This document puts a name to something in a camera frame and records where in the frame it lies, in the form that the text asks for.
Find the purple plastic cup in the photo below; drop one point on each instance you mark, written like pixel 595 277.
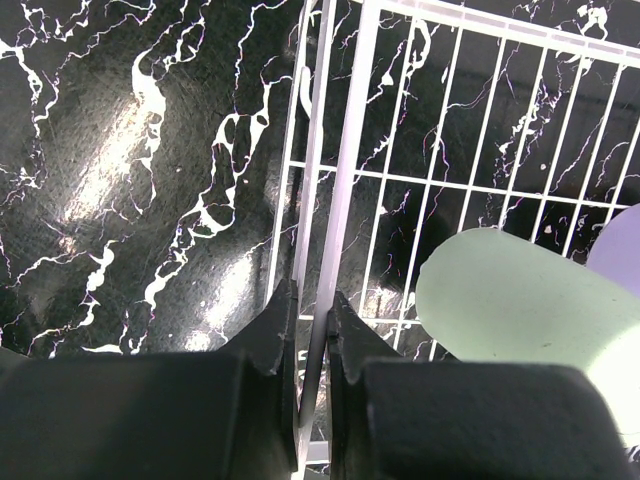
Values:
pixel 615 253

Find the white wire dish rack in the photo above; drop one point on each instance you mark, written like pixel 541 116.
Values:
pixel 462 129

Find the black marble mat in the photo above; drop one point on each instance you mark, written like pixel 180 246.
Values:
pixel 140 146

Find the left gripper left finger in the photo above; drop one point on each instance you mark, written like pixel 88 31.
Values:
pixel 226 414

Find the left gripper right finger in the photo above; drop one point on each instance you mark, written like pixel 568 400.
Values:
pixel 395 418

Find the green plastic cup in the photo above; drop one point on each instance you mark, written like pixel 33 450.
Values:
pixel 489 296

